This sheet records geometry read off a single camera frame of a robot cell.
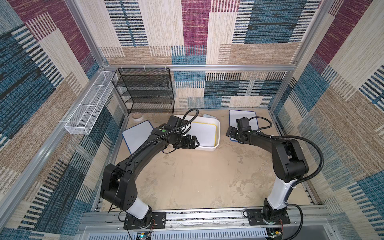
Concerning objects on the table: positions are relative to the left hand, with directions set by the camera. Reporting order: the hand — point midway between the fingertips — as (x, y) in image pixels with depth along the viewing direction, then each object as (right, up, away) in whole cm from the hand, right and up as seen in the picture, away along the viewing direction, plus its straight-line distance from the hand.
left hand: (194, 144), depth 82 cm
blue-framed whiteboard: (+33, +19, +40) cm, 54 cm away
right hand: (+28, +4, +19) cm, 34 cm away
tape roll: (-43, +17, +34) cm, 57 cm away
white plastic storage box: (+11, +14, +28) cm, 33 cm away
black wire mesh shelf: (-35, +36, +29) cm, 58 cm away
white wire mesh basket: (-67, +15, +12) cm, 70 cm away
